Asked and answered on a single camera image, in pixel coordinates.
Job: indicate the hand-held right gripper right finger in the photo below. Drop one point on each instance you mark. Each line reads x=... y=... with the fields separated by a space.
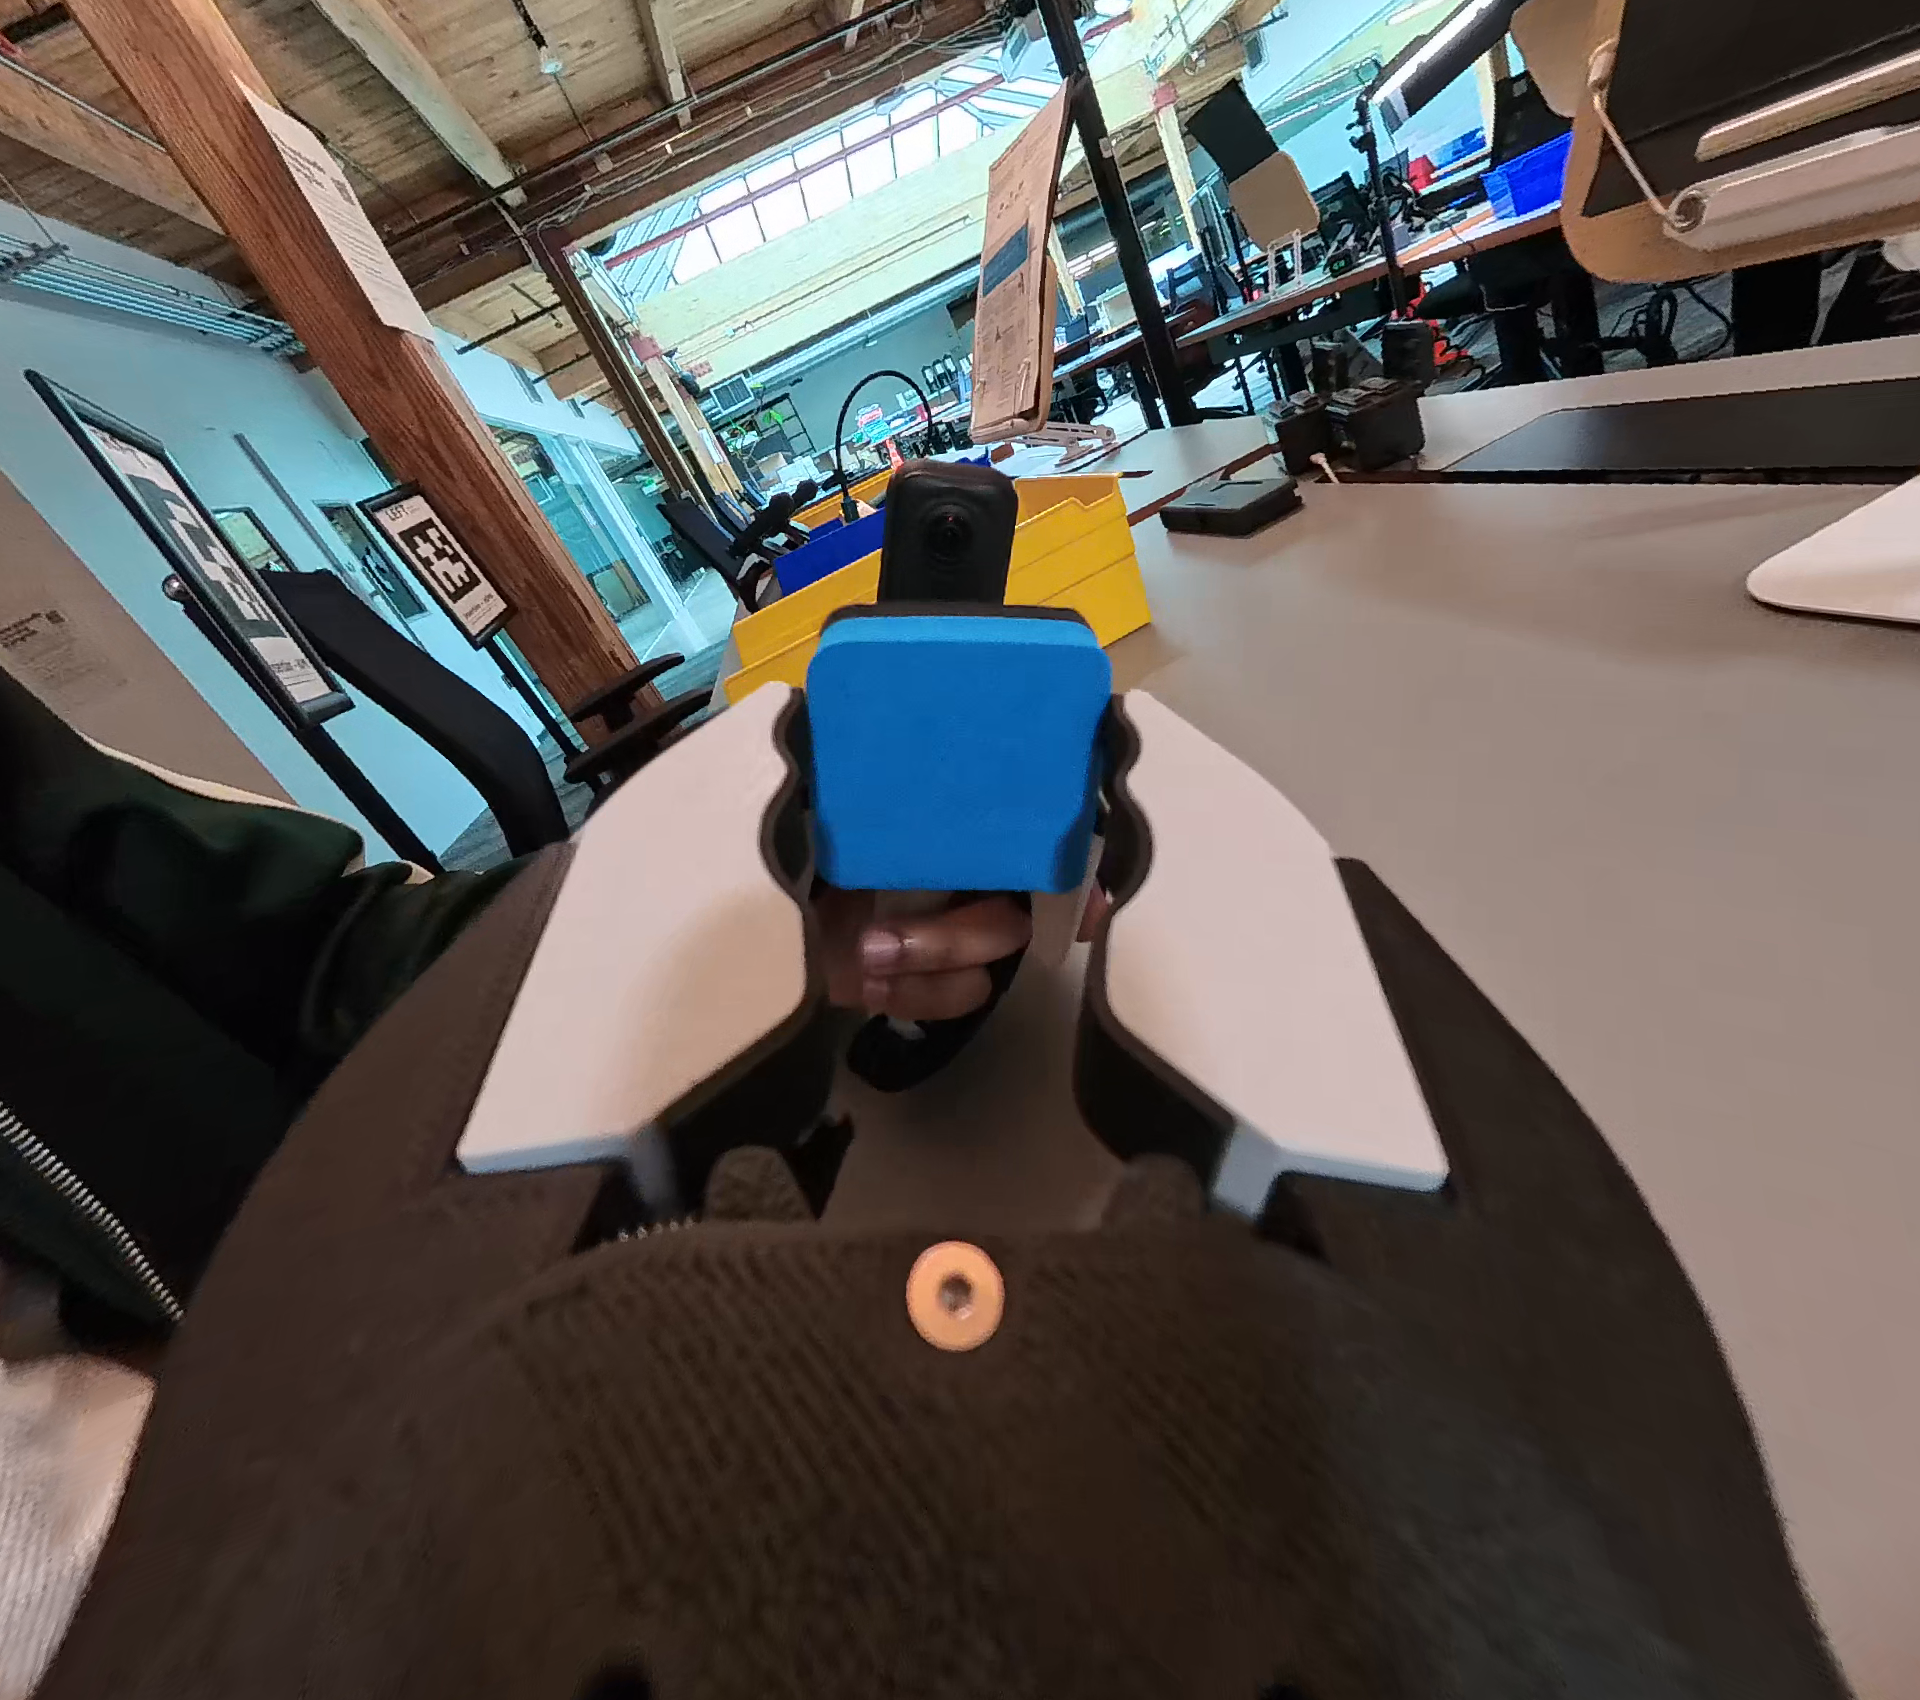
x=1276 y=979

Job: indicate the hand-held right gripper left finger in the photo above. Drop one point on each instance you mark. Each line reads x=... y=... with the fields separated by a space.
x=600 y=979

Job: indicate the yellow plastic bin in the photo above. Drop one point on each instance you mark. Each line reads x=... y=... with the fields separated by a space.
x=840 y=507
x=1050 y=574

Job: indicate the blue foam block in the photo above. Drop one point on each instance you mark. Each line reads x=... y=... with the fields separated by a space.
x=960 y=754

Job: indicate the person's left forearm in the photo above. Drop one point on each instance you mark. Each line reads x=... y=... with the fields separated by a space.
x=224 y=920

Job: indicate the grey desk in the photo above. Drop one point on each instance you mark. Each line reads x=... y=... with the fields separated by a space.
x=1500 y=754

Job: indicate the person's left hand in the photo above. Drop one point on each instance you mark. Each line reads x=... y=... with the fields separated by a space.
x=913 y=950

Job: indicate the blue plastic bin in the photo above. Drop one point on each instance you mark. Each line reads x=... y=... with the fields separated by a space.
x=825 y=560
x=1531 y=179

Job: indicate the brown board on white stand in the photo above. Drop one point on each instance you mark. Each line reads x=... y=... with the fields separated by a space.
x=1021 y=274

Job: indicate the flat black device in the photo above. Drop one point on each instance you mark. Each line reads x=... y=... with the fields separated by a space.
x=1228 y=504

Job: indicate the black office chair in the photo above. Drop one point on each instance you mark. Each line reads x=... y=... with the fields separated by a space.
x=419 y=693

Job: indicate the black charger box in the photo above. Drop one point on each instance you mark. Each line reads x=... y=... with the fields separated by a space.
x=1372 y=425
x=1291 y=434

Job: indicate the small framed marker sign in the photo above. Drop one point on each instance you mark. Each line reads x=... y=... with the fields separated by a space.
x=441 y=560

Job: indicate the black steel pole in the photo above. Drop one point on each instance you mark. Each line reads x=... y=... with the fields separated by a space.
x=1076 y=79

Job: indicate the long wooden work table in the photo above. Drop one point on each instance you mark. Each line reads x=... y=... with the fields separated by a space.
x=1349 y=283

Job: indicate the dark green zip jacket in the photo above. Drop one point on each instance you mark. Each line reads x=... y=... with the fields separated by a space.
x=60 y=1203

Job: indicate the large framed poster sign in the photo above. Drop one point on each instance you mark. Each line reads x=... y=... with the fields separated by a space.
x=165 y=530

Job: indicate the white paper notice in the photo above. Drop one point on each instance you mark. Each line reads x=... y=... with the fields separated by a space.
x=337 y=215

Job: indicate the light bar on stand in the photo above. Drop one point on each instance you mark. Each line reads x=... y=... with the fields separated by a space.
x=1440 y=41

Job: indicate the wooden support post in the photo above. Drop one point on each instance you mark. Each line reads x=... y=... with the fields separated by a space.
x=403 y=425

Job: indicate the wall-mounted metal rails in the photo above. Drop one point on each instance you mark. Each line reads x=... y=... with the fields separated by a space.
x=135 y=297

